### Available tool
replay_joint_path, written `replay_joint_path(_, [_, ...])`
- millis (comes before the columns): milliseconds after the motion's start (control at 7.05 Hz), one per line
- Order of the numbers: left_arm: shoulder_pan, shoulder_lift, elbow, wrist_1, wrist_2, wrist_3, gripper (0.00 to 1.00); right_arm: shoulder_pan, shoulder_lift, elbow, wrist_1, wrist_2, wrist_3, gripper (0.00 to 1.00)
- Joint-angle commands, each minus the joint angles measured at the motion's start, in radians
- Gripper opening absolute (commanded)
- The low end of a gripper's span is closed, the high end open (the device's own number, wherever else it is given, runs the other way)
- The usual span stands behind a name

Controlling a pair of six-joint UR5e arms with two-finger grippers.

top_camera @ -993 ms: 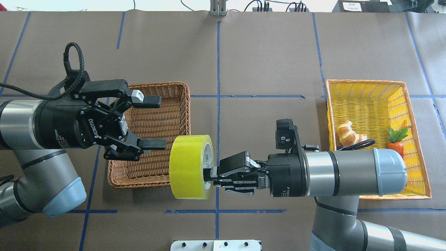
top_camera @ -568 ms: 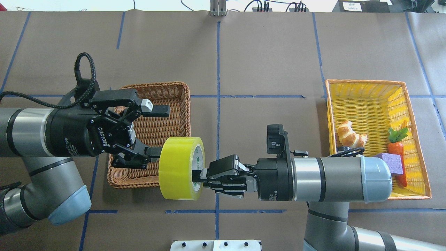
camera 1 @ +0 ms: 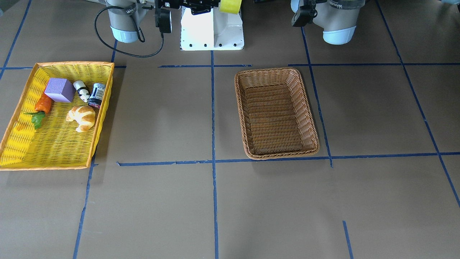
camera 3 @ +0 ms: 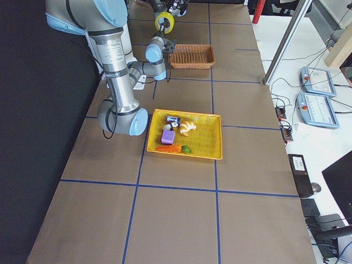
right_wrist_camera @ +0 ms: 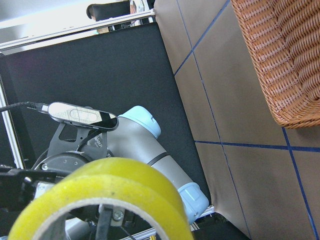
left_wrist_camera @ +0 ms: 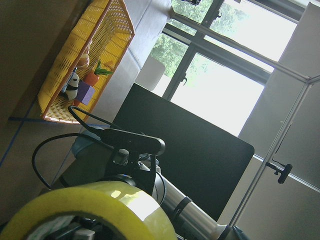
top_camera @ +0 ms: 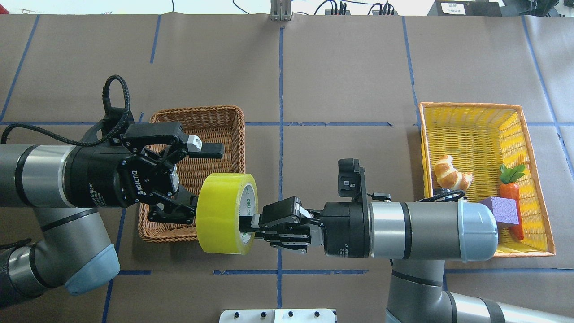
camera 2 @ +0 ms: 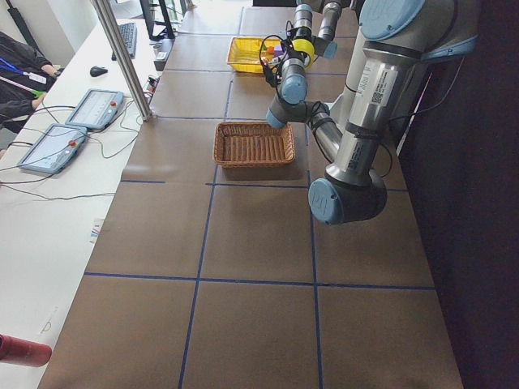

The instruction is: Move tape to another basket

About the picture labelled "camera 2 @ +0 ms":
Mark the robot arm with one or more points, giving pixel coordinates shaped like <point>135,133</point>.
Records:
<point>321,45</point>
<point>393,38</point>

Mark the brown wicker basket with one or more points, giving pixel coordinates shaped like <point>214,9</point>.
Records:
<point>253,145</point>

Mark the seated person in black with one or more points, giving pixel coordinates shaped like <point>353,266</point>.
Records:
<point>26,76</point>

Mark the yellow plastic basket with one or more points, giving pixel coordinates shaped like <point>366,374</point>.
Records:
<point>248,54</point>

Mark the upper teach pendant tablet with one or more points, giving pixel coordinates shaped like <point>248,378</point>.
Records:
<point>97,109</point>

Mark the yellow tape roll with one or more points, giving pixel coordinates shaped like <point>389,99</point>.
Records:
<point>306,49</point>

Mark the teach pendant tablet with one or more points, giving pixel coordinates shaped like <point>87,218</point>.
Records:
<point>97,109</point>
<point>55,148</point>

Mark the black monitor stand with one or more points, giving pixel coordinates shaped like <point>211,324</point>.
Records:
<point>162,17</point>

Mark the purple foam block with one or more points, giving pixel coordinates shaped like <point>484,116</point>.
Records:
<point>278,51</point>

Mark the white pillar with base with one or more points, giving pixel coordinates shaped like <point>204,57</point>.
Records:
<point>340,108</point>

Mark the aluminium frame post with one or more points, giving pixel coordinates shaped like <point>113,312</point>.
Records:
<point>110,26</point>

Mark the red bottle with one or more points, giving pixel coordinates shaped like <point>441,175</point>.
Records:
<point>24,352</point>

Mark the black keyboard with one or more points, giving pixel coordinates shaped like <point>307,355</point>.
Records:
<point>128,32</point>

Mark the lower teach pendant tablet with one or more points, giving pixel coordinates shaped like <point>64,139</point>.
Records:
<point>55,148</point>

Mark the black computer mouse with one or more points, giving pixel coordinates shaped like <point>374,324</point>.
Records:
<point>97,71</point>

